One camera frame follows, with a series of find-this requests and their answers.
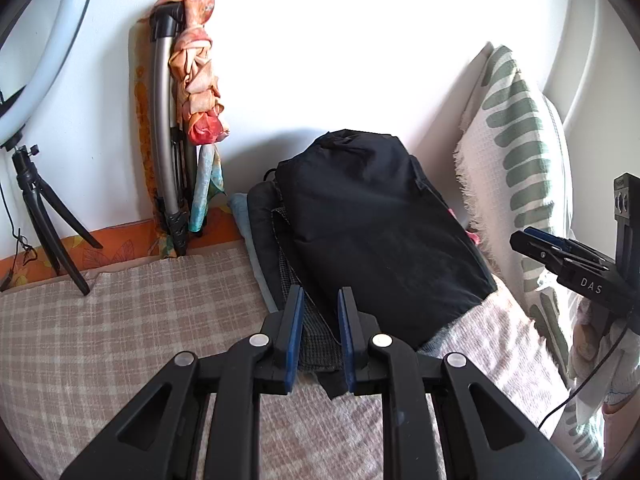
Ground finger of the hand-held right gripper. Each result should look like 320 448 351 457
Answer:
524 226 616 265
510 230 568 273

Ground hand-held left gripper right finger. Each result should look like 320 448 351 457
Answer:
336 286 583 480

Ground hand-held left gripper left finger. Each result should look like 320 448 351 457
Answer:
59 284 306 480

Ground black pants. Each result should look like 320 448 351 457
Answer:
272 129 498 351

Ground person's right hand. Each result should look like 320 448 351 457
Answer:
570 294 640 406

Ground dark checkered folded cloth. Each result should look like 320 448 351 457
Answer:
270 205 347 373

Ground red patterned cloth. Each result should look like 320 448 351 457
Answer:
449 207 482 247

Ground green leaf print pillow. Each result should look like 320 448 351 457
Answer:
452 42 608 477

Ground light blue folded cloth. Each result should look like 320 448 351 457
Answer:
227 192 281 316

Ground teal cloth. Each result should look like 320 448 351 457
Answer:
190 145 227 233

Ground beige plaid blanket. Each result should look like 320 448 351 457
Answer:
0 240 571 480

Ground folded grey metal stand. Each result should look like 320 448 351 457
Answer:
150 2 201 258

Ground orange floral scarf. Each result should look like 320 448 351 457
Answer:
160 0 232 147

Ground black tripod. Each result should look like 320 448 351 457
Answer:
11 144 104 297

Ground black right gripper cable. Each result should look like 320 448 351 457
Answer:
537 317 633 431

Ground black ring light cable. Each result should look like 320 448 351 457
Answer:
0 180 38 293

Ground white ring light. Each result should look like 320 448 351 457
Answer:
0 0 100 150

